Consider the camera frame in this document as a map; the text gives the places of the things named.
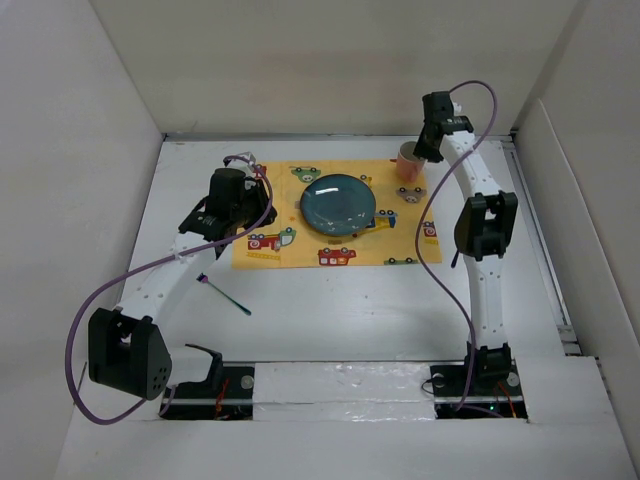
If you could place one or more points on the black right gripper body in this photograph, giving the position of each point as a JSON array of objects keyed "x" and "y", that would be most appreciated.
[{"x": 427, "y": 149}]

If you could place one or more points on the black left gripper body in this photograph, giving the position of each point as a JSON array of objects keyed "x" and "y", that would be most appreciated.
[{"x": 253, "y": 210}]

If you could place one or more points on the pink paper cup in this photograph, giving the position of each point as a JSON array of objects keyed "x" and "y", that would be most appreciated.
[{"x": 408, "y": 166}]

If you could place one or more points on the dark teal patterned plate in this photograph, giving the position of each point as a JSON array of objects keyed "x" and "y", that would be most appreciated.
[{"x": 338, "y": 205}]

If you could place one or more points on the yellow vehicle-print cloth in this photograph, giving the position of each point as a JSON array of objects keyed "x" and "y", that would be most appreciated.
[{"x": 291, "y": 243}]

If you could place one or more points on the iridescent purple spoon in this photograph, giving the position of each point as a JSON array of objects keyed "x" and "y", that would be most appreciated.
[{"x": 454, "y": 260}]

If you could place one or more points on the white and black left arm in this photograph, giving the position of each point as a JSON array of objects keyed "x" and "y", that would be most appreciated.
[{"x": 127, "y": 350}]

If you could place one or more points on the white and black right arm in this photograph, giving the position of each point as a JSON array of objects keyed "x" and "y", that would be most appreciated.
[{"x": 482, "y": 235}]

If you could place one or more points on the iridescent fork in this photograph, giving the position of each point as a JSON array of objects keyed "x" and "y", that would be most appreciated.
[{"x": 204, "y": 279}]

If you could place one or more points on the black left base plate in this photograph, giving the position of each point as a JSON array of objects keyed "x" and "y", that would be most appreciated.
[{"x": 229, "y": 398}]

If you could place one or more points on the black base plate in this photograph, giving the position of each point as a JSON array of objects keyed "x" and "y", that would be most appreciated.
[
  {"x": 496, "y": 399},
  {"x": 229, "y": 398}
]

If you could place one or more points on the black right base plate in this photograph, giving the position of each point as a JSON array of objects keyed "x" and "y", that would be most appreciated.
[{"x": 496, "y": 399}]

